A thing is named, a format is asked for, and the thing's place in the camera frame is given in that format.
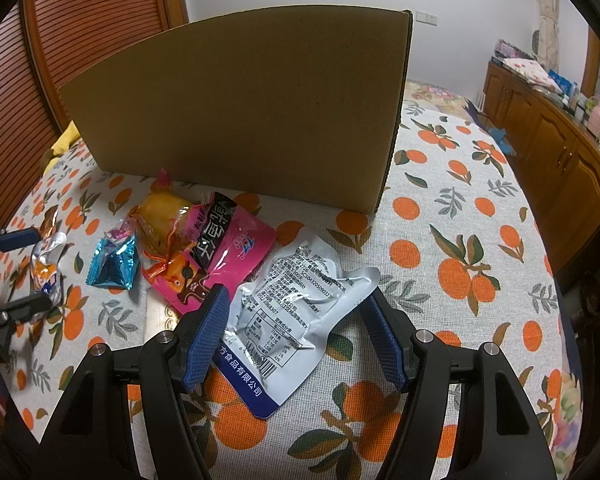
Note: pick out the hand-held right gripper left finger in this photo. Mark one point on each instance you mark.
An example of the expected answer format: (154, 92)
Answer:
(207, 340)

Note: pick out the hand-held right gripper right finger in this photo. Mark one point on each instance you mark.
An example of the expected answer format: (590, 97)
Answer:
(387, 345)

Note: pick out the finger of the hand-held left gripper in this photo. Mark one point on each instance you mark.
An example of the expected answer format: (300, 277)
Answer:
(27, 305)
(17, 237)

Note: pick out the orange and white snack packet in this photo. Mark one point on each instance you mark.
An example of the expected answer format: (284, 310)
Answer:
(47, 270)

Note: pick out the silver packet blue edge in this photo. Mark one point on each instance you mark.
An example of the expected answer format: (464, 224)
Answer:
(290, 300)

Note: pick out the blue foil triangular snack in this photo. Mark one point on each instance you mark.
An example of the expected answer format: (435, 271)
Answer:
(112, 265)

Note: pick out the pink snack packet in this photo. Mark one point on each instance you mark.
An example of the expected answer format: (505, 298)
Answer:
(235, 245)

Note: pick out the yellow bread clear wrapper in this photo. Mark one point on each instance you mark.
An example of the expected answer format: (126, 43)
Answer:
(165, 215)

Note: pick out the brown cardboard box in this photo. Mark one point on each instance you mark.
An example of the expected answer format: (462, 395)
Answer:
(240, 110)

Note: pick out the small brown candy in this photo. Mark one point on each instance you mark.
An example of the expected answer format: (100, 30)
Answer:
(48, 217)

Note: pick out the yellow plush toy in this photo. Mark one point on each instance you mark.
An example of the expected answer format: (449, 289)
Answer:
(65, 142)

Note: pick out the orange fruit print bedsheet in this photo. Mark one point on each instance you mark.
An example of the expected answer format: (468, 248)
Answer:
(455, 220)

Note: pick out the black chair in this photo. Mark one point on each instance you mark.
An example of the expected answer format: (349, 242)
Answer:
(590, 290)

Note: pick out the red-brown louvred wardrobe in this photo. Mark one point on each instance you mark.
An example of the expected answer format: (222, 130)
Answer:
(80, 20)

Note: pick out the teal cloth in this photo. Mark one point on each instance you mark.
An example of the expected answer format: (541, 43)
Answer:
(501, 140)

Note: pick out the long wooden cabinet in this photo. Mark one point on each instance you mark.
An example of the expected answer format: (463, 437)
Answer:
(555, 160)

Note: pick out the floral quilt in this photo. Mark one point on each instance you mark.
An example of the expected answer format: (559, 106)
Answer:
(440, 92)

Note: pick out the folded floral cloth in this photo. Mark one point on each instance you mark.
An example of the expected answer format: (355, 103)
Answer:
(530, 70)

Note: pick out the pink thermos flask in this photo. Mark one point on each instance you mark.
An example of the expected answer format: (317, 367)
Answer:
(598, 115)

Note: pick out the blue printed box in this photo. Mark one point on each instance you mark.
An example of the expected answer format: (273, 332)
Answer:
(561, 81)

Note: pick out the purple patterned box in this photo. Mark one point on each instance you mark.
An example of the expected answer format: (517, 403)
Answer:
(511, 50)

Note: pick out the cream patterned curtain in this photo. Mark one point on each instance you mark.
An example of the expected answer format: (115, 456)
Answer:
(545, 20)

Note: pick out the white wall switch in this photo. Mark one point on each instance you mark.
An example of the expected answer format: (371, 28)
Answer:
(425, 17)

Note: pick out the wooden window frame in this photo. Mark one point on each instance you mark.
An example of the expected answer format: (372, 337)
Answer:
(592, 60)

